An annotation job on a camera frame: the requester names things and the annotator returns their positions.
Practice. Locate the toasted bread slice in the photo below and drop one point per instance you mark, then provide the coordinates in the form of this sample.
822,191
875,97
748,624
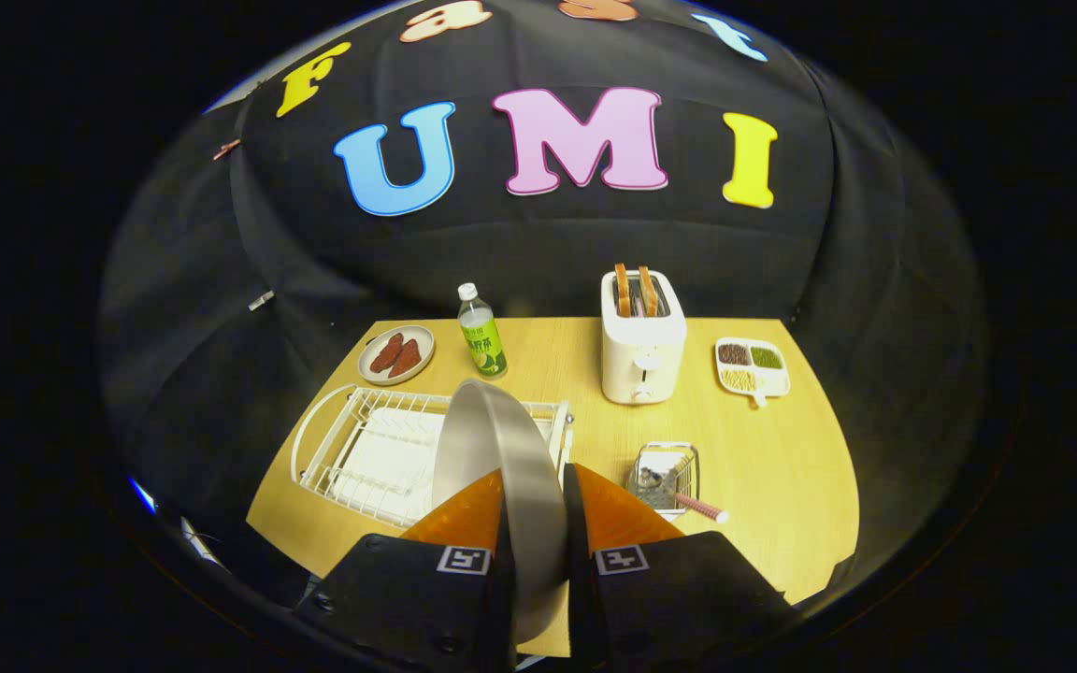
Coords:
623,292
649,292

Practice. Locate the red meat slice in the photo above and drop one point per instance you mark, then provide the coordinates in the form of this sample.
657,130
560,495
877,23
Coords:
406,359
386,353

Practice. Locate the orange clip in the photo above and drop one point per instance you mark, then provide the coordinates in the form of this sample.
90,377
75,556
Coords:
226,149

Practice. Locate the grey round plate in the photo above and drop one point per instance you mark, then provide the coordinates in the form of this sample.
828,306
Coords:
510,467

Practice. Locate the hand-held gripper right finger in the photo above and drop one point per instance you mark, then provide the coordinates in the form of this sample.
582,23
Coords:
679,598

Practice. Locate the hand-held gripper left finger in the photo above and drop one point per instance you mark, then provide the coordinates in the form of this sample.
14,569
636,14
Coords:
398,598

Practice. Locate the small beige plate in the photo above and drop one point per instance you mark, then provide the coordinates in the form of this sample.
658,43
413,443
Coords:
424,338

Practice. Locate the green label drink bottle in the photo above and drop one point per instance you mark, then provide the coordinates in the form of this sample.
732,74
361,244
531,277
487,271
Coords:
482,341

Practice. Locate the yellow soybeans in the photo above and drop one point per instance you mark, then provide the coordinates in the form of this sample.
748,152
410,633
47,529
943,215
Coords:
738,379

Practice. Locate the white clip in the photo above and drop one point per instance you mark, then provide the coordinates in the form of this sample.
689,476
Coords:
261,300

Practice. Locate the white divided dish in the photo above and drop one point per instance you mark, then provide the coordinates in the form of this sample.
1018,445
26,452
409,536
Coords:
775,381

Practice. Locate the white toaster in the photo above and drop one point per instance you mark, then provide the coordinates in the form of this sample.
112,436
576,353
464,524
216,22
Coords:
641,360

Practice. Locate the green beans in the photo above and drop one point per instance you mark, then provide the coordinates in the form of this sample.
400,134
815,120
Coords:
766,357

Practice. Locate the black backdrop cloth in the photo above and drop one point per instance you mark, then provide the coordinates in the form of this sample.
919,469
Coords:
538,243

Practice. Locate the dark red beans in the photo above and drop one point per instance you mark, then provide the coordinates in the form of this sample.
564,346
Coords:
734,354

